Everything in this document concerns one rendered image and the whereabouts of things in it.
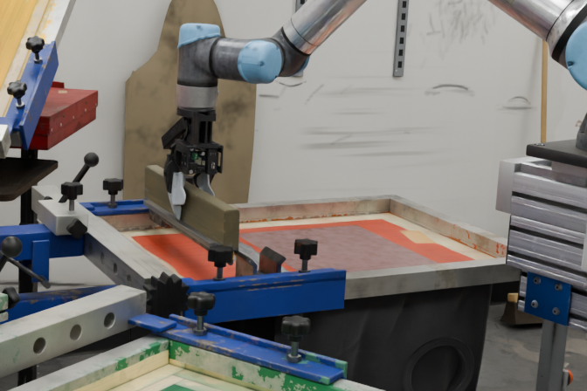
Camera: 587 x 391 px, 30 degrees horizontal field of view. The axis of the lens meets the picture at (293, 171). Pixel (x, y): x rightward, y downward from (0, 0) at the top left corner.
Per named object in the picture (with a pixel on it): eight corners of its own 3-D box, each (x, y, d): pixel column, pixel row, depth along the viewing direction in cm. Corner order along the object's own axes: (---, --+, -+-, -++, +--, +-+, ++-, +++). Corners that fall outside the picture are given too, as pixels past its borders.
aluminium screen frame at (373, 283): (393, 209, 265) (395, 194, 264) (555, 277, 214) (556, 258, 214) (75, 230, 229) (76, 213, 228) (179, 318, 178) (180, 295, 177)
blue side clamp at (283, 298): (330, 300, 196) (332, 262, 194) (344, 308, 191) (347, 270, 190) (173, 317, 182) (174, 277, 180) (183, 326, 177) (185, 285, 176)
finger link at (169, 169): (162, 192, 203) (170, 146, 202) (160, 190, 204) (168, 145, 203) (186, 195, 205) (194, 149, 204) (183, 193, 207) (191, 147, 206)
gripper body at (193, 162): (184, 178, 198) (187, 113, 195) (167, 169, 205) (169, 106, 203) (223, 176, 201) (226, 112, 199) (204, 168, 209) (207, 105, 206)
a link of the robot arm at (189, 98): (170, 82, 202) (210, 82, 206) (169, 106, 203) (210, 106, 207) (185, 87, 196) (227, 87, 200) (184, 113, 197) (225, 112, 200)
